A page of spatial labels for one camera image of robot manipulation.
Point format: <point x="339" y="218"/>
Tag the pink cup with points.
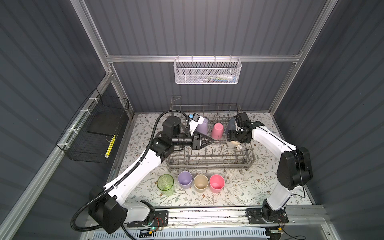
<point x="217" y="183"/>
<point x="217" y="132"/>

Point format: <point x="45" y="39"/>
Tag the white cup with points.
<point x="235" y="144"/>

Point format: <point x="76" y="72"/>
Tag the items in white basket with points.
<point x="220" y="79"/>

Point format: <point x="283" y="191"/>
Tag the beige cup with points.
<point x="201" y="183"/>

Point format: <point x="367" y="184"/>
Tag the blue transparent cup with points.
<point x="232" y="125"/>

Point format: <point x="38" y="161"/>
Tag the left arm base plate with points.
<point x="157" y="218"/>

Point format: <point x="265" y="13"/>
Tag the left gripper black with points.
<point x="196" y="140"/>

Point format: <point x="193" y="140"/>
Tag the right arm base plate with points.
<point x="266" y="216"/>

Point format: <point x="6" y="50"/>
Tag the white mesh wall basket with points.
<point x="189" y="71"/>

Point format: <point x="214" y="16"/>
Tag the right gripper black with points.
<point x="231" y="136"/>

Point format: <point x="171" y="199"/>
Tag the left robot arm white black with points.
<point x="111" y="211"/>

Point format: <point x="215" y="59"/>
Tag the green transparent cup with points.
<point x="166" y="184"/>

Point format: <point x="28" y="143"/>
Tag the white ventilated front panel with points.
<point x="203" y="233"/>

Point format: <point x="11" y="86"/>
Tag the grey wire dish rack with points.
<point x="218" y="155"/>

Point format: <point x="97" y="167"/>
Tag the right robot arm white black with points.
<point x="294" y="169"/>

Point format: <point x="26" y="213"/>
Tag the light purple cup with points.
<point x="203" y="128"/>

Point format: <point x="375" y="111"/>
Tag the floral table mat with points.
<point x="242" y="187"/>

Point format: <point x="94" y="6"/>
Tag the black wire wall basket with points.
<point x="87" y="138"/>

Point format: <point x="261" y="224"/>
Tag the yellow brush in basket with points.
<point x="110" y="147"/>

